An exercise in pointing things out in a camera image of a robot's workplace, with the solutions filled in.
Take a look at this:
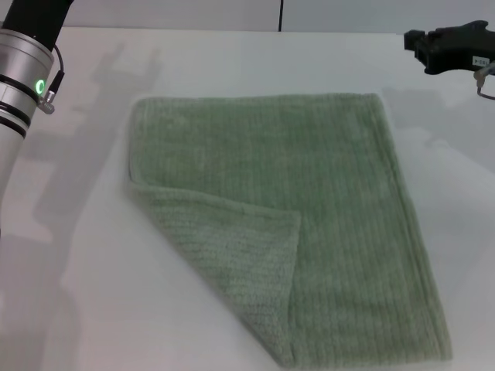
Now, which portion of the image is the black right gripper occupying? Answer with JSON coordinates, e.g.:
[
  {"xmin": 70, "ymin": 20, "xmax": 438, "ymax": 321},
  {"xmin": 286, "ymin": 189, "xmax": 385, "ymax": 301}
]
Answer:
[{"xmin": 403, "ymin": 20, "xmax": 495, "ymax": 75}]

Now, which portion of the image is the green ribbed towel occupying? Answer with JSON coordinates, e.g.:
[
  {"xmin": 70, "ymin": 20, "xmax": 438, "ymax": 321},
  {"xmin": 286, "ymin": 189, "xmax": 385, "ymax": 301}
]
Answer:
[{"xmin": 125, "ymin": 92, "xmax": 454, "ymax": 369}]

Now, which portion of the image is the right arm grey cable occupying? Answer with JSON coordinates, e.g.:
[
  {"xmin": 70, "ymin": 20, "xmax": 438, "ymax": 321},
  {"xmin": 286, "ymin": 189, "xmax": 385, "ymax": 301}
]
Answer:
[{"xmin": 472, "ymin": 61, "xmax": 495, "ymax": 100}]

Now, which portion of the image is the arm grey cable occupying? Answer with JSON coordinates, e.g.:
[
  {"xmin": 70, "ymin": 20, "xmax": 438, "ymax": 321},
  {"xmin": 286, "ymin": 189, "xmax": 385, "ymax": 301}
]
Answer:
[
  {"xmin": 472, "ymin": 61, "xmax": 495, "ymax": 100},
  {"xmin": 37, "ymin": 43, "xmax": 66, "ymax": 114}
]

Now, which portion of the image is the left arm grey cable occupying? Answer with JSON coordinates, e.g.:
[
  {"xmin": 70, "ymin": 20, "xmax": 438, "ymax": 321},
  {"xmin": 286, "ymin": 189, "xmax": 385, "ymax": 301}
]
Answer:
[{"xmin": 37, "ymin": 43, "xmax": 66, "ymax": 114}]

